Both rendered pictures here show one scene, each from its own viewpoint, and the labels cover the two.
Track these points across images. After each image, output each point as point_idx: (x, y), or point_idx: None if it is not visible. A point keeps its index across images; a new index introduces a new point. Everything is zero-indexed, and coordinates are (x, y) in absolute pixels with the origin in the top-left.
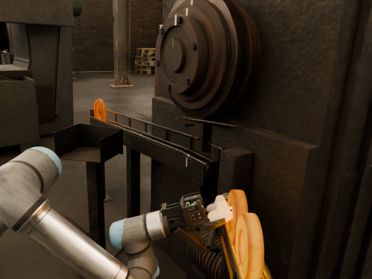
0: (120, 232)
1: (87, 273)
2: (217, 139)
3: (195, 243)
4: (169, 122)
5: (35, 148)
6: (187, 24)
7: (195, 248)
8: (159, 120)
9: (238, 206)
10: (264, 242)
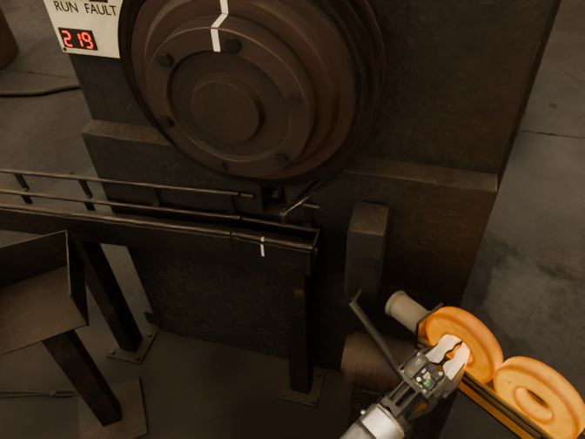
0: None
1: None
2: (300, 192)
3: (429, 407)
4: (155, 172)
5: None
6: (265, 53)
7: (427, 411)
8: (124, 172)
9: (487, 347)
10: (414, 299)
